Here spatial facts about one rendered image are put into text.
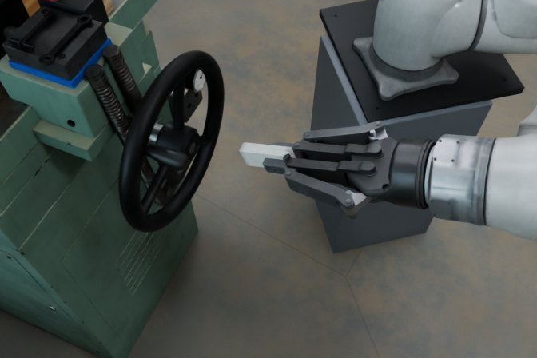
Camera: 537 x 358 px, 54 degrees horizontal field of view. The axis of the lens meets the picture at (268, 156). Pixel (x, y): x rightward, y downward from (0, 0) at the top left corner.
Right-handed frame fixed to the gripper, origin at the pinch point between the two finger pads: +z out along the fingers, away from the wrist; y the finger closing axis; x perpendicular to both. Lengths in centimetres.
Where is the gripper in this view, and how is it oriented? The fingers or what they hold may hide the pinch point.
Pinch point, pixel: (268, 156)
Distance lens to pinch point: 66.1
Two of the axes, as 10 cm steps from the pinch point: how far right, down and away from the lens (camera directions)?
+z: -8.6, -1.0, 5.0
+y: -3.9, 7.5, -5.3
